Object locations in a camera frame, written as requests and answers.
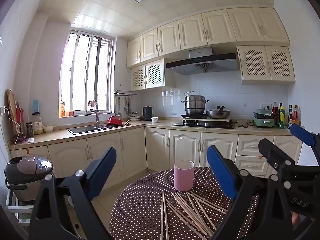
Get steel wok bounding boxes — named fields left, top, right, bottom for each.
left=205, top=106, right=232, bottom=119

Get black gas stove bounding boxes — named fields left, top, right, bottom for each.
left=172, top=119, right=235, bottom=130

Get pink cup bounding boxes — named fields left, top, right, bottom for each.
left=174, top=160, right=195, bottom=192

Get wooden cutting board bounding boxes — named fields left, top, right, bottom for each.
left=6, top=89, right=19, bottom=135

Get cream lower cabinets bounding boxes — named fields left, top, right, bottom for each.
left=10, top=126, right=304, bottom=188

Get dark bottle with red label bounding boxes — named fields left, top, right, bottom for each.
left=272, top=102, right=279, bottom=126

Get small lattice door cabinet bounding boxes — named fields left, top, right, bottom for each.
left=131, top=59, right=175, bottom=91

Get green electric cooker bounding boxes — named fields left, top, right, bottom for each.
left=253, top=109, right=275, bottom=128

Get steel sink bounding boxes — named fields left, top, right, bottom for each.
left=67, top=125, right=125, bottom=135

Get grey rice cooker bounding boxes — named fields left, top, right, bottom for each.
left=4, top=155, right=54, bottom=202

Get metal utensil rail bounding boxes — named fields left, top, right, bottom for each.
left=114, top=90, right=137, bottom=98

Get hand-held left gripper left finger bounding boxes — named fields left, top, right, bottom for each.
left=29, top=146, right=117, bottom=240

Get large lattice door cabinet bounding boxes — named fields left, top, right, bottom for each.
left=237, top=45, right=296, bottom=85

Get white charger with cable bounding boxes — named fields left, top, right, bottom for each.
left=0, top=106, right=28, bottom=150

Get red bowl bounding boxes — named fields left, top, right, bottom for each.
left=106, top=116, right=123, bottom=128

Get metal faucet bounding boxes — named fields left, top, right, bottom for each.
left=88, top=100, right=100, bottom=128

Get sliding window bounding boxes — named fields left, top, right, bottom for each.
left=59, top=29, right=114, bottom=117

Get large jar with white label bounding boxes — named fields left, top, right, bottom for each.
left=32, top=112, right=43, bottom=135

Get set of wooden chopsticks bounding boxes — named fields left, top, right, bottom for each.
left=160, top=191, right=228, bottom=240

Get steel steamer pot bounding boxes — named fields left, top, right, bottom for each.
left=181, top=91, right=209, bottom=117

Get cream cabinets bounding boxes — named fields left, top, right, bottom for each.
left=126, top=7, right=290, bottom=68
left=10, top=126, right=304, bottom=188

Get cream upper cabinets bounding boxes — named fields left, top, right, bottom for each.
left=126, top=7, right=290, bottom=68

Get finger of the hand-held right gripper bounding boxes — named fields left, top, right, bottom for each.
left=289, top=123, right=320, bottom=155
left=258, top=138, right=298, bottom=181

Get red utensil holder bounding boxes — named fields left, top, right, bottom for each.
left=15, top=101, right=24, bottom=135

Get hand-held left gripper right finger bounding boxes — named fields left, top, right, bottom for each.
left=206, top=144, right=294, bottom=240

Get range hood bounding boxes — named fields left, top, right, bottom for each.
left=166, top=47, right=240, bottom=76

